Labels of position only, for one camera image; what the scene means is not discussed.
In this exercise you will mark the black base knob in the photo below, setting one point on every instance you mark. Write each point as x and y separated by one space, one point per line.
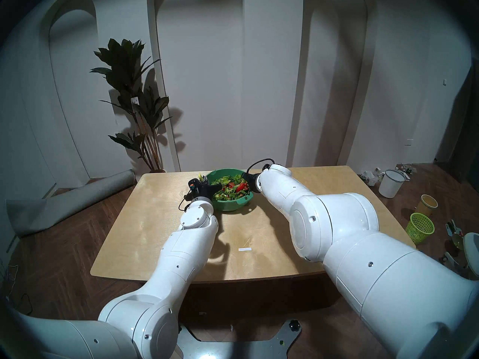
295 325

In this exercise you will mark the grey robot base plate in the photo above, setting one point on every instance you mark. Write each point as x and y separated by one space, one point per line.
239 349

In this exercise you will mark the green mesh basket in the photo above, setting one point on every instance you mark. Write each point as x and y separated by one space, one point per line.
419 229

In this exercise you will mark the small litter pile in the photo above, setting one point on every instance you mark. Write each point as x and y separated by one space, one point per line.
406 169

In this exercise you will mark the mixed lettuce tomato salad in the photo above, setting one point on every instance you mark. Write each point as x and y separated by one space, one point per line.
232 188

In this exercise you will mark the tall potted plant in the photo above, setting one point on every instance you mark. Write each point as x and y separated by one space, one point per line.
127 70

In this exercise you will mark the rolled grey mat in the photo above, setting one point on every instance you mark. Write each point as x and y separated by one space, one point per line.
67 205

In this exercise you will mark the green plastic salad bowl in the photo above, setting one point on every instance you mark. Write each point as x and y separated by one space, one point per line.
232 205

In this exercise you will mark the white bucket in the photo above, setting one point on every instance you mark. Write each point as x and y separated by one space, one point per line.
391 186

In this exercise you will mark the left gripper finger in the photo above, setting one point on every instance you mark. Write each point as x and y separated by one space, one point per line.
205 183
214 188

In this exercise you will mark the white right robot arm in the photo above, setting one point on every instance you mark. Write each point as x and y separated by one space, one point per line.
336 220

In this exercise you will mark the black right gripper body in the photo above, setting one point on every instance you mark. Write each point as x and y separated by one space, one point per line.
252 182

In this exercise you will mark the crumpled white paper litter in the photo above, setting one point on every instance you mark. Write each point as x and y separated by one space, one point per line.
370 178

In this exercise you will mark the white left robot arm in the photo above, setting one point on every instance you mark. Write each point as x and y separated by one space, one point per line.
179 257

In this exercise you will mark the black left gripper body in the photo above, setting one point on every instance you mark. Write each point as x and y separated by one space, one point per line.
198 192

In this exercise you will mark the green plastic item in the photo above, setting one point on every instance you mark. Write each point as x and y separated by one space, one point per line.
457 240

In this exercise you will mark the yellow paper cup bin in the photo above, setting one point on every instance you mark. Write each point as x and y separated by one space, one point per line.
426 207

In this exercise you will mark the white swivel chair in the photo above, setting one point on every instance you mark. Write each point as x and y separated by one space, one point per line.
472 249

